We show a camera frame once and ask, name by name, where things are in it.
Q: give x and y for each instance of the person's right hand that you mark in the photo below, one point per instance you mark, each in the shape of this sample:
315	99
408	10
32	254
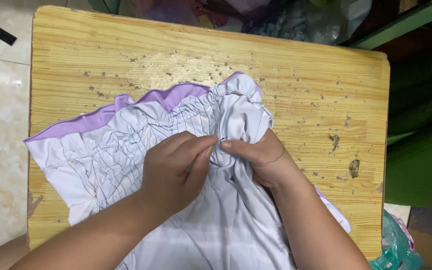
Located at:
272	161

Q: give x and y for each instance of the person's left hand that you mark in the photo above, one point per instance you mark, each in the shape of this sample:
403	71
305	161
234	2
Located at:
167	176

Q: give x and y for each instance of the white and lilac garment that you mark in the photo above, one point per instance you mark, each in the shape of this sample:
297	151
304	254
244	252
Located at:
118	150

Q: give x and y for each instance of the dark sewing thread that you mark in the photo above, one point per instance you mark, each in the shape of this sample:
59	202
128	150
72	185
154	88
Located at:
276	159

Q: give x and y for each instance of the heap of cloth and bags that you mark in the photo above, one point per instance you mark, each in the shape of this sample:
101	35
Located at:
268	17

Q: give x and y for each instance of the green plastic bag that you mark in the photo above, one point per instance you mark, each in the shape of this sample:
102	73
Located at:
394	247

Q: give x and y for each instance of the green fabric sheet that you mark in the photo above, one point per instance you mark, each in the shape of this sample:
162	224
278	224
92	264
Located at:
422	157

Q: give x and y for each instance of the person's leg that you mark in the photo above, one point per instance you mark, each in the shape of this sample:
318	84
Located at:
2	255

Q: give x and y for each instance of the green wooden bar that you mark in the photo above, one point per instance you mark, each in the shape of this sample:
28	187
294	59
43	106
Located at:
403	24

